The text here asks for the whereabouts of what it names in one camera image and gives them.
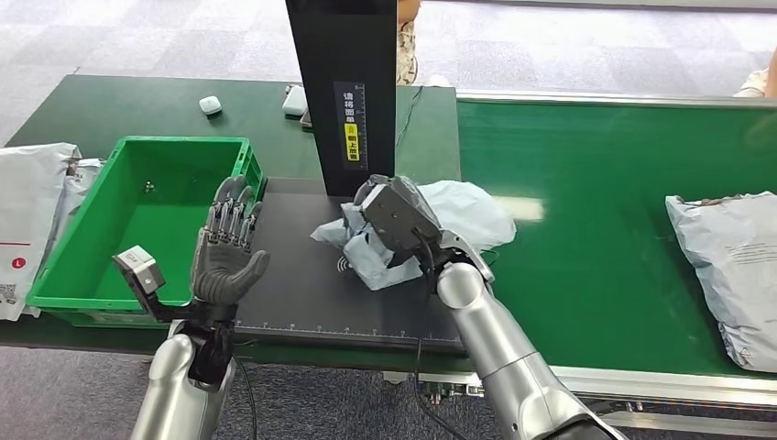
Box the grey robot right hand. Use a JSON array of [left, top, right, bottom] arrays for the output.
[[354, 174, 420, 206]]

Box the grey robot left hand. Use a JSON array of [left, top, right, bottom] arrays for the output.
[[190, 175, 271, 308]]

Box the black inbound scanner machine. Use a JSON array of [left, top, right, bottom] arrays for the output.
[[232, 0, 468, 357]]

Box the large grey poly mailer package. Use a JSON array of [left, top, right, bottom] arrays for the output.
[[664, 191, 777, 374]]

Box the yellow and black ruler label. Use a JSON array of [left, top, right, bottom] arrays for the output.
[[333, 81, 369, 171]]

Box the green plastic crate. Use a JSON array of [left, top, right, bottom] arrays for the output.
[[26, 135, 267, 330]]

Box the white power adapter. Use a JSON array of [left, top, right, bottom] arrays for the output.
[[281, 84, 309, 118]]

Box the person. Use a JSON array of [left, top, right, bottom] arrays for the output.
[[732, 45, 777, 100], [397, 0, 452, 89]]

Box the grey mailer with brown label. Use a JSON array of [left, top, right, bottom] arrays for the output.
[[43, 158, 105, 270]]

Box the dark green table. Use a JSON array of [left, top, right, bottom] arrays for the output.
[[0, 74, 476, 376]]

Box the white mailer with red mark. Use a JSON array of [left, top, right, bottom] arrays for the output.
[[0, 142, 82, 323]]

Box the wiring terminal block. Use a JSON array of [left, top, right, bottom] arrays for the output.
[[417, 376, 487, 407]]

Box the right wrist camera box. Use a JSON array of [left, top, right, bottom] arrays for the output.
[[361, 177, 443, 258]]

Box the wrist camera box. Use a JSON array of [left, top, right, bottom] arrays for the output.
[[361, 177, 443, 258], [111, 245, 197, 325]]

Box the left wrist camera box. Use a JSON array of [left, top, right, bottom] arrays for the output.
[[111, 245, 197, 325]]

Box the thin black table cable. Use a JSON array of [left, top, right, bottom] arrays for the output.
[[395, 84, 425, 150]]

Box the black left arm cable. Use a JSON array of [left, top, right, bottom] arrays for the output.
[[233, 357, 259, 440]]

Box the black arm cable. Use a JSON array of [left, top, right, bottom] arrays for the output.
[[233, 357, 259, 440], [411, 227, 470, 440]]

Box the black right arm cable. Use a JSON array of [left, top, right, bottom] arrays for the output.
[[411, 227, 470, 440]]

